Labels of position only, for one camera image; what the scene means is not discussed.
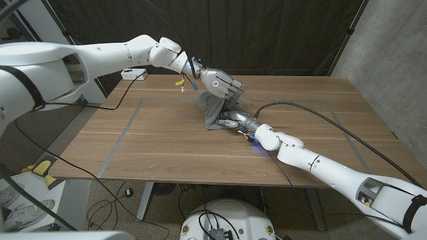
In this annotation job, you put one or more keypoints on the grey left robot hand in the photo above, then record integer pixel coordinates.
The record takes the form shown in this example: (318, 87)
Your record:
(218, 83)

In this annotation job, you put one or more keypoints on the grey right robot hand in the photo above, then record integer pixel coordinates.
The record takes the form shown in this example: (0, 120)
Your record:
(238, 117)

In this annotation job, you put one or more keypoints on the grey fabric shorts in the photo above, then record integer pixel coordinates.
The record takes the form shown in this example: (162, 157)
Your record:
(213, 110)

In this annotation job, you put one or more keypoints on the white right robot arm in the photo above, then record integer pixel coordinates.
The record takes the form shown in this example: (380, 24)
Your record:
(333, 170)

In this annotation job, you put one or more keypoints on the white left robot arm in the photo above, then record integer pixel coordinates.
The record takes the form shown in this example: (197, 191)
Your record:
(100, 56)

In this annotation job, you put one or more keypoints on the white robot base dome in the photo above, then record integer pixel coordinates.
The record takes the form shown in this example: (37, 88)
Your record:
(230, 216)

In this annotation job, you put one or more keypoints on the white power strip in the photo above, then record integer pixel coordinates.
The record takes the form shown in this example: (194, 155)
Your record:
(134, 75)

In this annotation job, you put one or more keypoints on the dark round floor fan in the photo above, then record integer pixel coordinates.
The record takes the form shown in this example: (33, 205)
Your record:
(163, 188)

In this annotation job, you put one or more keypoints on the grey electronics box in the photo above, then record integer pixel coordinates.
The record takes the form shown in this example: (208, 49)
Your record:
(217, 234)

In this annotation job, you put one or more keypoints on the grey table leg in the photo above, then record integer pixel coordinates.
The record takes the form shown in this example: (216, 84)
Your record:
(316, 210)

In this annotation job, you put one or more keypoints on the white table leg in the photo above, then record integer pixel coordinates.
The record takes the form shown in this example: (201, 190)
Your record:
(145, 200)

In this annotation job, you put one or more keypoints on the white low platform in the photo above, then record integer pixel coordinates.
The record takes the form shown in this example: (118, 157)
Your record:
(76, 206)

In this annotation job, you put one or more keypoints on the yellow and black floor object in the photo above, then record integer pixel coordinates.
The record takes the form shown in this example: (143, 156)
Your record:
(41, 168)

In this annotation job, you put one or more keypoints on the grey sneaker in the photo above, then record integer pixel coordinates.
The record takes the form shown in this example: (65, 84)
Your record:
(30, 215)
(11, 194)

